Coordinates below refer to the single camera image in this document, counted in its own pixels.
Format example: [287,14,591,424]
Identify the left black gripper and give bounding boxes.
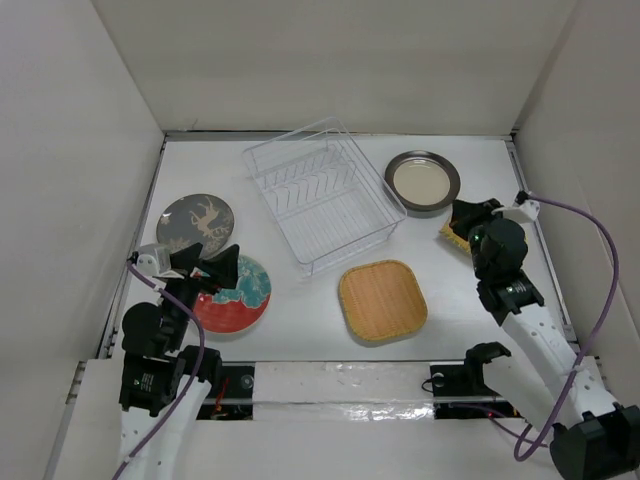
[160,240,238,348]

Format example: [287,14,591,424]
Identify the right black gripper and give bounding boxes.
[449,198,512,280]

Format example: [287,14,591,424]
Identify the yellow woven bamboo plate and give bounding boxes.
[439,222,471,255]

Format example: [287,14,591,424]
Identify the dark rimmed cream plate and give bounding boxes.
[384,150,461,218]

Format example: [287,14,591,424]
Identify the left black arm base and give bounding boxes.
[197,363,255,421]

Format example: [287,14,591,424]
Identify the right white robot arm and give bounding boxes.
[449,192,639,479]

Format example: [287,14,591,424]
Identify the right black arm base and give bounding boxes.
[421,363,521,420]

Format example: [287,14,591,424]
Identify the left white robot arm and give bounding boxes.
[113,243,240,479]

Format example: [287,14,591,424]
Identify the grey deer pattern plate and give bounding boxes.
[156,194,235,258]

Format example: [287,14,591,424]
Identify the red and teal plate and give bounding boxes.
[194,255,272,335]

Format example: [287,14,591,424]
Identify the square woven bamboo tray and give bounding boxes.
[338,260,428,343]

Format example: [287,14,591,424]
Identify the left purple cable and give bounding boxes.
[110,259,207,480]

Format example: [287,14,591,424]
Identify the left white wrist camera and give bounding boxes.
[134,243,171,277]

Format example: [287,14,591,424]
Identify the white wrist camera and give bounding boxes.
[494,190,540,224]
[134,243,171,277]

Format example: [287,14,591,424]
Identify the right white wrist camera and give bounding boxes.
[494,190,540,224]

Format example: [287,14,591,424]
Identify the white wire dish rack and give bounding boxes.
[242,117,407,276]

